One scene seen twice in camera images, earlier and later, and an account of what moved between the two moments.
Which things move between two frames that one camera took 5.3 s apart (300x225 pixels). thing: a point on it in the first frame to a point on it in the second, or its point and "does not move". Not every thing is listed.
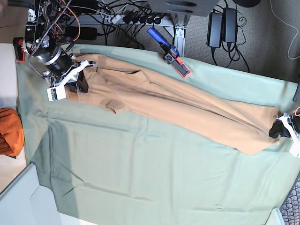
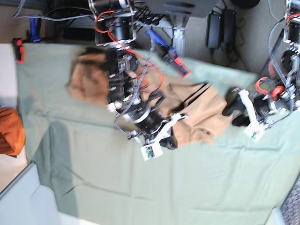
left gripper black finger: [82, 84] to [169, 142]
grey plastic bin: [25, 202] does not move
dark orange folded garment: [11, 132] does not move
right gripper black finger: [278, 128] to [234, 101]
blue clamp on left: [18, 42] does not move
